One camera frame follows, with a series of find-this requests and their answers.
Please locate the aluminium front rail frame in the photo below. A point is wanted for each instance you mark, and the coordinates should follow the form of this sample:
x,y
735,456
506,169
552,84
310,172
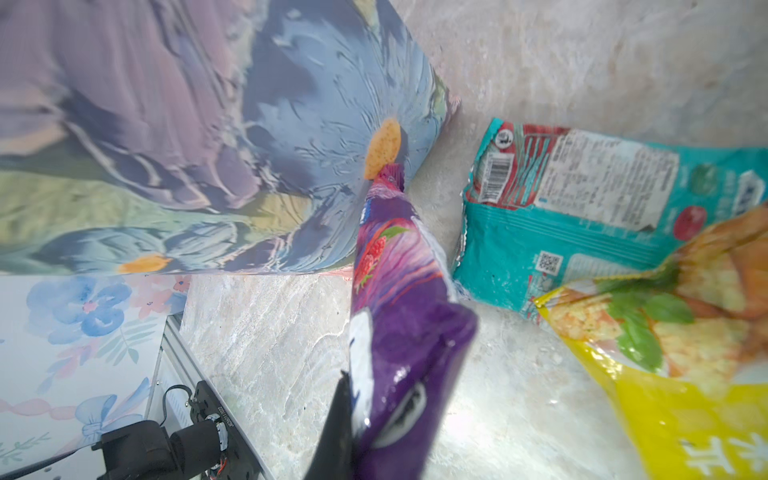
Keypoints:
x,y
172,400

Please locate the teal Fox's bag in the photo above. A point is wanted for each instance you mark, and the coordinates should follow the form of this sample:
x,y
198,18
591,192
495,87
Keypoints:
x,y
547,205

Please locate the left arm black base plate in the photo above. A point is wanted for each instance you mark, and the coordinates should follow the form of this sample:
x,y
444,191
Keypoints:
x,y
237,458

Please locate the yellow snack bag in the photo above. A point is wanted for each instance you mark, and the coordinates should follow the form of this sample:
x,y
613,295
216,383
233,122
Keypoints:
x,y
681,351

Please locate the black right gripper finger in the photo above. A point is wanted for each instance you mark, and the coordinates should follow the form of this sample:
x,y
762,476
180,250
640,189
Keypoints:
x,y
332,459

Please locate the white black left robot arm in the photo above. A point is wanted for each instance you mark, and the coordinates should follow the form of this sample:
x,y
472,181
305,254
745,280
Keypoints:
x,y
146,450

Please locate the floral paper gift bag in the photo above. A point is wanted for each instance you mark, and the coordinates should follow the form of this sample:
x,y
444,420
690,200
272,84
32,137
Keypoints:
x,y
203,136

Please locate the purple Fox's bag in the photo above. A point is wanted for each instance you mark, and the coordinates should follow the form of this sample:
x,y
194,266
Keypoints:
x,y
409,335

